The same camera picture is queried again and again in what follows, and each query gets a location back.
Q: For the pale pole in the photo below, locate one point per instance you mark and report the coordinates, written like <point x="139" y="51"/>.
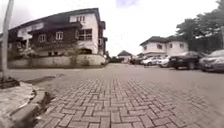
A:
<point x="6" y="40"/>

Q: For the pale car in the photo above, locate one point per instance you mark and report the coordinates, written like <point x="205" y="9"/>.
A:
<point x="164" y="62"/>

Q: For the large dark-roofed white house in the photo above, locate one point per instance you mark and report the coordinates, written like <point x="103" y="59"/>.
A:
<point x="66" y="31"/>

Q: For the grey concrete kerb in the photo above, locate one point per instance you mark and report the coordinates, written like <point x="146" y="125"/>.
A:
<point x="16" y="100"/>

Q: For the white house with dark roof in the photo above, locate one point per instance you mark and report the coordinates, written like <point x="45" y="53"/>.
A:
<point x="165" y="46"/>

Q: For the grey car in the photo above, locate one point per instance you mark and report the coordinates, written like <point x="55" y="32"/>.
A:
<point x="213" y="61"/>

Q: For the pale boundary wall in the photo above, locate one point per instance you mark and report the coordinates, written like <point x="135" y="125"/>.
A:
<point x="56" y="61"/>

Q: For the dark car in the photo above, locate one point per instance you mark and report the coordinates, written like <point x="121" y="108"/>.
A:
<point x="136" y="61"/>

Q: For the red brick paved road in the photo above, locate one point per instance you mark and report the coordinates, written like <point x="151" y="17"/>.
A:
<point x="120" y="96"/>

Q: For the white car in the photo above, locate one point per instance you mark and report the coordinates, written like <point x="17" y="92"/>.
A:
<point x="151" y="61"/>

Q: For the small building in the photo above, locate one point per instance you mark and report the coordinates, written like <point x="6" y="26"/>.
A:
<point x="125" y="55"/>

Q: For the dark trees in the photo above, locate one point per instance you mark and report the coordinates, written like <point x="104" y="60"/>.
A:
<point x="206" y="26"/>

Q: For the black car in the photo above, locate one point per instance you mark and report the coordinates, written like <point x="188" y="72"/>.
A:
<point x="185" y="60"/>

